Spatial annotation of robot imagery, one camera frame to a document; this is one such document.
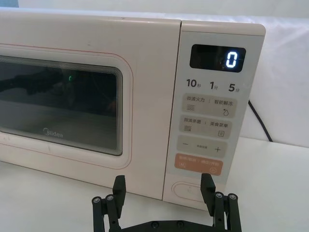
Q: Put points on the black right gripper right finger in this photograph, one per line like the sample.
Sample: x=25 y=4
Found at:
x=218 y=203

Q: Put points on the cream microwave oven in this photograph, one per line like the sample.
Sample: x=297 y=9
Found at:
x=125 y=96

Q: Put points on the microwave control panel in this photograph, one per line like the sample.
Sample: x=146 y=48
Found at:
x=207 y=108

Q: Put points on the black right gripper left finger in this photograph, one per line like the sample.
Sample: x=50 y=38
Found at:
x=118 y=200

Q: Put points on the microwave oven door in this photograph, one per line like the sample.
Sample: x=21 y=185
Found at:
x=79 y=96

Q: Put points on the white curtain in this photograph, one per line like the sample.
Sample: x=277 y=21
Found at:
x=277 y=67

